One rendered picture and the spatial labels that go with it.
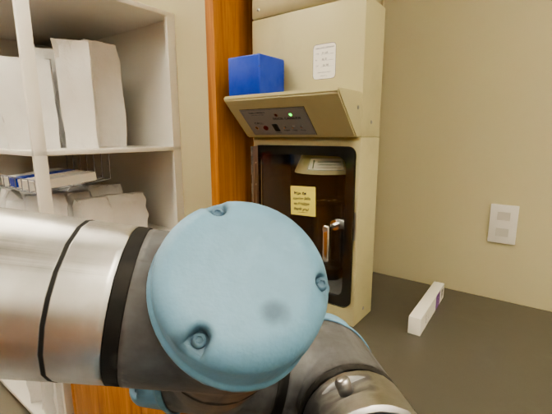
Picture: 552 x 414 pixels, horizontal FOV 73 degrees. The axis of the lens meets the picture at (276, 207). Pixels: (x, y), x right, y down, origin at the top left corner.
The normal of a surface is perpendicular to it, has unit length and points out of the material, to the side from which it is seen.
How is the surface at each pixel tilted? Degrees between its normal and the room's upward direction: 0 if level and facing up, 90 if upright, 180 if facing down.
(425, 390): 0
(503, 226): 90
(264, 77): 90
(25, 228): 24
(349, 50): 90
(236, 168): 90
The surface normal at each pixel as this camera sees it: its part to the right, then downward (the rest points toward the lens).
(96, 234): 0.22, -0.84
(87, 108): 0.26, 0.29
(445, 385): 0.00, -0.98
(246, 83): -0.60, 0.15
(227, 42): 0.80, 0.11
